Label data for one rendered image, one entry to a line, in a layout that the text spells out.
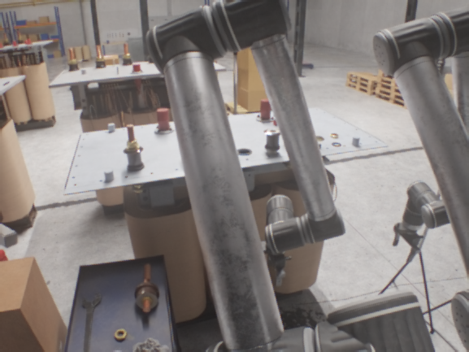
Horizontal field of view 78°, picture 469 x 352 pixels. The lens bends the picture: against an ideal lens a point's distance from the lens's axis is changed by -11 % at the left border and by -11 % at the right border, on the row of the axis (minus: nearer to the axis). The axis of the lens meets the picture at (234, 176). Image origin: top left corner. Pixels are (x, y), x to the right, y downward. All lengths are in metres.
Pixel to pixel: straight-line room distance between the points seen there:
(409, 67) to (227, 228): 0.73
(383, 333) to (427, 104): 0.65
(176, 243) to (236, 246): 1.15
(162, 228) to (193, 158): 1.05
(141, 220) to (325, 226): 0.97
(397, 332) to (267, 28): 0.73
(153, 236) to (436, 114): 1.40
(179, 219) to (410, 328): 1.30
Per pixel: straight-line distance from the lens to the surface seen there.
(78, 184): 1.51
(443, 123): 1.03
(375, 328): 0.66
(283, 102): 0.90
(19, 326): 1.77
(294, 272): 2.32
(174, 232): 1.76
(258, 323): 0.69
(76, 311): 1.61
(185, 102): 0.77
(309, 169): 0.99
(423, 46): 1.12
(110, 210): 3.78
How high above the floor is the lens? 2.02
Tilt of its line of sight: 28 degrees down
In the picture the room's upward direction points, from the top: straight up
